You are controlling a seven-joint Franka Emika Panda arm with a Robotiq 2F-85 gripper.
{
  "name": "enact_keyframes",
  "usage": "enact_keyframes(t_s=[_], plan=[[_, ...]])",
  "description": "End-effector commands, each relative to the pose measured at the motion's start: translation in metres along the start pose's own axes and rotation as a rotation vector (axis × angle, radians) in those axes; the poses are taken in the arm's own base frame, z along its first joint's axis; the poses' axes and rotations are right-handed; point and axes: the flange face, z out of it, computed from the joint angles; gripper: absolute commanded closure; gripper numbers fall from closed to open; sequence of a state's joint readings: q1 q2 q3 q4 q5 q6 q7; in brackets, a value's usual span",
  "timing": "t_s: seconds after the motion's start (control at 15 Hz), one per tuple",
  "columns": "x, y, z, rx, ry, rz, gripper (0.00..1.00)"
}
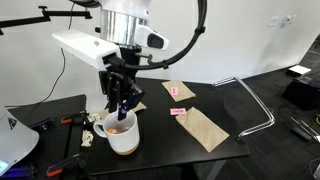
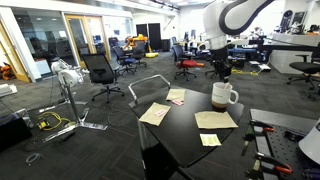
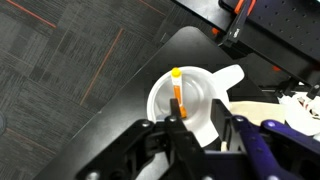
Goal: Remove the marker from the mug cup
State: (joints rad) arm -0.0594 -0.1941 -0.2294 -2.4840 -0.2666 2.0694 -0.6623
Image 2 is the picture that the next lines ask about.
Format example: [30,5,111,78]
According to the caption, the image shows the wooden door frame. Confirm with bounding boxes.
[64,14,113,69]

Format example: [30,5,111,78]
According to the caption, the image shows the white counter desk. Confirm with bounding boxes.
[269,33,320,75]

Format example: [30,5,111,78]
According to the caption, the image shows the orange-handled black clamp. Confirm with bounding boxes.
[246,151,294,178]
[248,119,276,134]

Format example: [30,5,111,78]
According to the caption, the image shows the black perforated breadboard table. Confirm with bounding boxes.
[249,108,320,180]

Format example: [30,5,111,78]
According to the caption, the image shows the orange robot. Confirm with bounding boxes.
[0,61,16,81]

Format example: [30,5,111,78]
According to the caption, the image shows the yellow-green sticky note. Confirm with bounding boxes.
[199,133,222,147]

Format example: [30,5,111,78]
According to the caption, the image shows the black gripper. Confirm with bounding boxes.
[210,49,234,84]

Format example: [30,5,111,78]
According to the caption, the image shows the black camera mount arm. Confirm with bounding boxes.
[229,37,320,53]

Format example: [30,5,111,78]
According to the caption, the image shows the large brown paper bag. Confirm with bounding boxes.
[165,88,186,103]

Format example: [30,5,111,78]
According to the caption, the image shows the thin white floor cable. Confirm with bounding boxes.
[107,101,135,128]

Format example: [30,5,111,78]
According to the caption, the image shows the yellow cable bundle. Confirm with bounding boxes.
[36,111,73,131]

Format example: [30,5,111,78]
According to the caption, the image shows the brown paper bag pink label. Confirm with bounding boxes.
[138,102,172,127]

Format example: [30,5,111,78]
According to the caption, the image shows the metal floor stand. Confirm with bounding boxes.
[39,58,109,144]

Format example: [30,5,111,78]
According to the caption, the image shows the chrome tube chair frame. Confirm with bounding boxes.
[128,74,172,105]

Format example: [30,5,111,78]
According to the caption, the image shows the black box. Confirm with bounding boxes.
[0,113,33,152]

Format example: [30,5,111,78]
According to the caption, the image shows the black cabinet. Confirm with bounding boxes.
[148,23,163,52]

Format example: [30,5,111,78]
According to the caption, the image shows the black padded office chair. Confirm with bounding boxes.
[287,46,320,91]

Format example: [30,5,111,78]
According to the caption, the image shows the plain brown paper bag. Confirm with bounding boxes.
[194,110,239,130]

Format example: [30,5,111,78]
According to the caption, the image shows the blue office chair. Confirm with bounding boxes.
[112,44,138,76]

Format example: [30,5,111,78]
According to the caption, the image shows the small pink sticky label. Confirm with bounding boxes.
[154,109,168,118]

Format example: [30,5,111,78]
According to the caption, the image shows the white ceramic mug cup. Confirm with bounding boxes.
[211,81,240,113]

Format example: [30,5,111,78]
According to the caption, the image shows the yellow orange machine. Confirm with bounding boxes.
[124,33,149,51]

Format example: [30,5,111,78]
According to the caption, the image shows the grey cable coil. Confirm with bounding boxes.
[25,152,44,165]

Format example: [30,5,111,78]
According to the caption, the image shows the red seat office chair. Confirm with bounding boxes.
[171,44,206,82]

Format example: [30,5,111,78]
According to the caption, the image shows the black mesh office chair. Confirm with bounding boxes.
[81,53,126,104]

